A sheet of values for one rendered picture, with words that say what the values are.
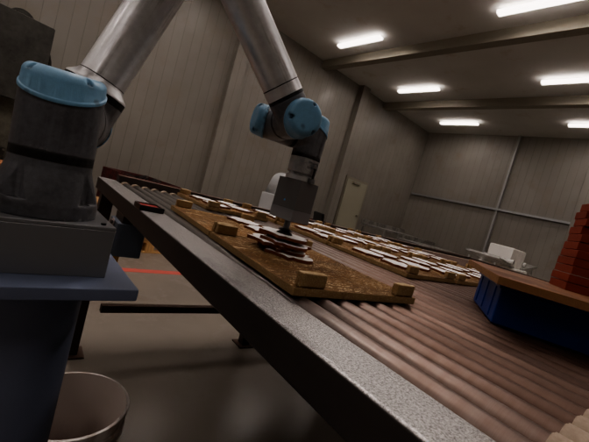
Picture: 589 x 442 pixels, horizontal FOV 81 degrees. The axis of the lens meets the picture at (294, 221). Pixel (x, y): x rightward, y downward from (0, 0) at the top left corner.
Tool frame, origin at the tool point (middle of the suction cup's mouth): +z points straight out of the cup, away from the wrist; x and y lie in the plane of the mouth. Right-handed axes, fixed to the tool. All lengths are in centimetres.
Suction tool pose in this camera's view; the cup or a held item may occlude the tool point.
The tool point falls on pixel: (283, 237)
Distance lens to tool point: 89.8
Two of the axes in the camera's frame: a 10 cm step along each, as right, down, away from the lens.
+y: -6.7, -2.4, 7.1
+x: -6.9, -1.5, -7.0
